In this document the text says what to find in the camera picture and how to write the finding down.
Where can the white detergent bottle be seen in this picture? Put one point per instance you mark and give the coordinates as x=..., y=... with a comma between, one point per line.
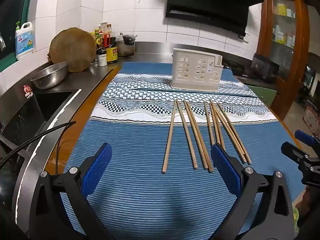
x=23, y=42

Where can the metal faucet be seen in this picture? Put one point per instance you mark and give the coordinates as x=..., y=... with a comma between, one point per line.
x=2, y=42

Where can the metal colander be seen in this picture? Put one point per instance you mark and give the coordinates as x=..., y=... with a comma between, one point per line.
x=50, y=76

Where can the row of wooden chopsticks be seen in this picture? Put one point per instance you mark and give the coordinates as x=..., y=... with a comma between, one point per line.
x=170, y=135

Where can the black kitchen sink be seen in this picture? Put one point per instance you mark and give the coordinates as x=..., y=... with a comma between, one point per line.
x=37, y=110

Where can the blue patterned table mat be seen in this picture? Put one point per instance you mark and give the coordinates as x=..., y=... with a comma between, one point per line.
x=140, y=142

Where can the black gas stove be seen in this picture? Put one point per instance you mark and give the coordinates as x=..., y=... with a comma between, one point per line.
x=236, y=67

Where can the yellow green condiment bottle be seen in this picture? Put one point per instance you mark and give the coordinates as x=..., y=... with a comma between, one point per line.
x=98, y=40

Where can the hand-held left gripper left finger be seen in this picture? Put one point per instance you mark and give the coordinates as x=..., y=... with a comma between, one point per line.
x=100, y=165

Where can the dark soy sauce bottle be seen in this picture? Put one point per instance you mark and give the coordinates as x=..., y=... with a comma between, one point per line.
x=111, y=47

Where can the white jar with black lid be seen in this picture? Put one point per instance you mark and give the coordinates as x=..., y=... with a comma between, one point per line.
x=102, y=58

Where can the metal cooking pot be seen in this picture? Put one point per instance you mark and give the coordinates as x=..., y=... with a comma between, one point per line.
x=126, y=46

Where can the white plastic chopstick holder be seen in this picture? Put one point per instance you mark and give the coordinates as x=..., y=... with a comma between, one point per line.
x=195, y=75

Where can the wooden glass door cabinet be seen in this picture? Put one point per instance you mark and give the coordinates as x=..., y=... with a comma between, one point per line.
x=267, y=30

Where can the stack of small boxes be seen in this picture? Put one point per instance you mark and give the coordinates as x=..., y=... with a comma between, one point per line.
x=282, y=10

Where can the green board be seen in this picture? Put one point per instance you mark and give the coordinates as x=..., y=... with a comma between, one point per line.
x=263, y=96

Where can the pink floral box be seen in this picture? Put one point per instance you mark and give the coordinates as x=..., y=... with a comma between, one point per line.
x=312, y=121

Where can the black range hood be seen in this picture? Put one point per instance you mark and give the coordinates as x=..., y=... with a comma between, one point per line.
x=210, y=5

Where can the round wooden cutting board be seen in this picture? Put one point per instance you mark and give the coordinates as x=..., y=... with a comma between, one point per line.
x=72, y=47

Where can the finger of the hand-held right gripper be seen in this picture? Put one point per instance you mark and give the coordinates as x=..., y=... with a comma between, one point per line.
x=306, y=137
x=307, y=165

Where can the wall outlet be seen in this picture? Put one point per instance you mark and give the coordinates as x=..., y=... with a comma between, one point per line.
x=246, y=38

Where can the red cartoon sticker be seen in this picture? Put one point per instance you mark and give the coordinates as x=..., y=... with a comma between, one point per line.
x=28, y=91

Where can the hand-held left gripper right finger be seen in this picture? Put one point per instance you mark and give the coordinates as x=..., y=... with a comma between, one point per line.
x=225, y=165

